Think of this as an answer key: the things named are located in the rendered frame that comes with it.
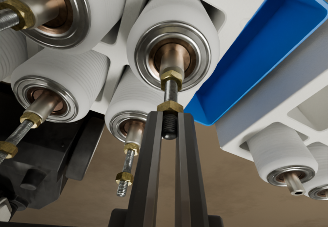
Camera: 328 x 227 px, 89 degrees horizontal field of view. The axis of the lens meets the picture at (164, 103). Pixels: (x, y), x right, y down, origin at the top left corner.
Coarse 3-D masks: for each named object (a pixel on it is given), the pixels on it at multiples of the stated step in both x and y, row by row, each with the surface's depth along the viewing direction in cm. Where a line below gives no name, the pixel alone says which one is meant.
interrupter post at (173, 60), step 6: (168, 54) 15; (174, 54) 15; (180, 54) 16; (162, 60) 16; (168, 60) 15; (174, 60) 14; (180, 60) 15; (162, 66) 14; (168, 66) 14; (174, 66) 14; (180, 66) 14; (162, 72) 14; (180, 72) 14
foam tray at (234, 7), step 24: (144, 0) 22; (216, 0) 19; (240, 0) 19; (120, 24) 22; (216, 24) 23; (240, 24) 21; (96, 48) 24; (120, 48) 24; (120, 72) 26; (192, 96) 29
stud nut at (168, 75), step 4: (168, 72) 13; (172, 72) 13; (176, 72) 14; (164, 76) 13; (168, 76) 13; (172, 76) 13; (176, 76) 13; (180, 76) 13; (164, 80) 13; (168, 80) 13; (176, 80) 13; (180, 80) 13; (164, 84) 14; (180, 84) 13; (164, 88) 14; (180, 88) 14
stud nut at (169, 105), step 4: (160, 104) 11; (164, 104) 11; (168, 104) 10; (172, 104) 10; (176, 104) 11; (180, 104) 11; (160, 108) 11; (164, 108) 10; (168, 108) 10; (172, 108) 10; (176, 108) 10; (180, 108) 11; (164, 112) 10; (168, 112) 10; (172, 112) 10; (176, 112) 10; (176, 116) 11
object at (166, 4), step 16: (160, 0) 17; (176, 0) 15; (192, 0) 17; (144, 16) 15; (160, 16) 14; (176, 16) 14; (192, 16) 14; (208, 16) 17; (208, 32) 15; (128, 48) 16
